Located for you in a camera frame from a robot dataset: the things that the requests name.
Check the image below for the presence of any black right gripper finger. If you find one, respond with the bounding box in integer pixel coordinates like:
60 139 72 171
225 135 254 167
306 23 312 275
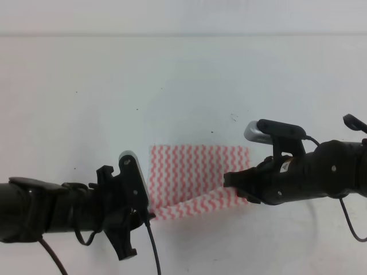
223 168 260 188
237 187 261 204

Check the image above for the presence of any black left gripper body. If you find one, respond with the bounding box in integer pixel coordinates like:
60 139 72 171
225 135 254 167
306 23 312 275
95 166 149 261

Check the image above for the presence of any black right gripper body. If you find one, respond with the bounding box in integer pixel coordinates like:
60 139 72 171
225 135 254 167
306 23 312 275
252 156 307 205

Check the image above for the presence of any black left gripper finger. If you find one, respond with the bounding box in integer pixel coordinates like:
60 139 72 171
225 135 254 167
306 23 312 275
143 212 157 221

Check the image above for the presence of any pink white wavy striped towel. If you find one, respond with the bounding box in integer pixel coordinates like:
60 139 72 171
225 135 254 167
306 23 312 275
148 144 250 221

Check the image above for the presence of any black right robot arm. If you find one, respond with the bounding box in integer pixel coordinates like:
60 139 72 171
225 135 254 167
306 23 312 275
224 140 366 205

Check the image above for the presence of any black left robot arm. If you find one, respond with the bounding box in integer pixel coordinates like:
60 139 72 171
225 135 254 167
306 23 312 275
1 166 155 260

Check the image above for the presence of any black left camera cable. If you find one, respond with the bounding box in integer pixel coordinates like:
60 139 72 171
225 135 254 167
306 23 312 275
37 211 162 275

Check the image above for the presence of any black camera cable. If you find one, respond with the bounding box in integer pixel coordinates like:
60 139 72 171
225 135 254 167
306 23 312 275
303 113 367 242
37 211 162 275

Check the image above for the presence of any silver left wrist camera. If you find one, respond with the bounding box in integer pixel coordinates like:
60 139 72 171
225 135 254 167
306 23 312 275
119 150 150 211

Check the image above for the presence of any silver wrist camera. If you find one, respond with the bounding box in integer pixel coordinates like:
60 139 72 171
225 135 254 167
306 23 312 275
119 150 150 211
243 119 307 161

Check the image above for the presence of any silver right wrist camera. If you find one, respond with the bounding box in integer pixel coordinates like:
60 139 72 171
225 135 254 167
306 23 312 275
243 119 307 161

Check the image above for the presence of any black right camera cable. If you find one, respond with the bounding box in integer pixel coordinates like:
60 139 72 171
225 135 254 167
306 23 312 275
303 113 367 242

